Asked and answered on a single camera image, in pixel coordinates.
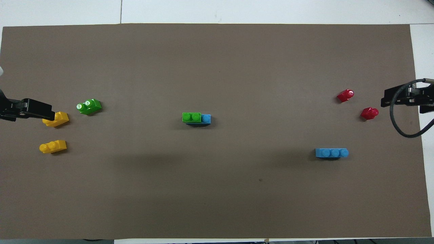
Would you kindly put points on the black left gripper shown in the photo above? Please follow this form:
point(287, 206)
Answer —
point(8, 108)

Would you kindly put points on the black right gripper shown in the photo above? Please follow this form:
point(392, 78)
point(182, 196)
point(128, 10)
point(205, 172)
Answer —
point(425, 96)

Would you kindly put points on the plain green two-stud block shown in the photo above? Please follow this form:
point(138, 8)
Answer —
point(191, 117)

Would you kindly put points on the blue three-stud block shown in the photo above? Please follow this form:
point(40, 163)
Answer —
point(331, 153)
point(205, 119)

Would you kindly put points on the yellow two-stud block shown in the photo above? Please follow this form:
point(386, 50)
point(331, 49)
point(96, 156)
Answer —
point(53, 146)
point(57, 119)

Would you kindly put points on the red single-stud block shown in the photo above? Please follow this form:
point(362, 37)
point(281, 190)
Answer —
point(345, 95)
point(369, 113)

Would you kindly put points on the green block with white stickers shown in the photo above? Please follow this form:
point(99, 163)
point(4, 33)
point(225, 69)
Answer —
point(90, 106)

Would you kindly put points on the brown table mat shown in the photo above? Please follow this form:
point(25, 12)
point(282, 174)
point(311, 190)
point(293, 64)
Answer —
point(217, 67)

